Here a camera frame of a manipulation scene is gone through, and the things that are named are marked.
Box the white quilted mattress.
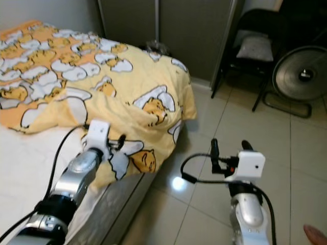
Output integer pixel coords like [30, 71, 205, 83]
[0, 124, 157, 245]

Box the round metal floor fan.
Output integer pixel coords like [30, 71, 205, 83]
[260, 44, 327, 119]

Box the grey seat cushion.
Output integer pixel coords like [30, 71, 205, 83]
[236, 34, 275, 63]

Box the person's bare foot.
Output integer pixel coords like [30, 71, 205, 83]
[302, 223, 327, 245]

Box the grey wardrobe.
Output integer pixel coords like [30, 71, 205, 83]
[97, 0, 244, 86]

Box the black chair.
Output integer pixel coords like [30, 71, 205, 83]
[210, 7, 295, 111]

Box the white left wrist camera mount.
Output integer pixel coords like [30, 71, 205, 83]
[85, 119, 111, 152]

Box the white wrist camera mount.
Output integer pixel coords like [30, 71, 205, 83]
[85, 119, 111, 152]
[224, 150, 267, 183]

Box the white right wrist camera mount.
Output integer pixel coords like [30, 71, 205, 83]
[224, 150, 267, 183]

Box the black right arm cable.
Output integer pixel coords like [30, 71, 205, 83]
[180, 152, 277, 245]

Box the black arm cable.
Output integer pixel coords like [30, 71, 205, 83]
[180, 152, 277, 245]
[0, 124, 90, 245]

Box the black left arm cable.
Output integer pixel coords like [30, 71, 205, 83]
[0, 124, 90, 245]

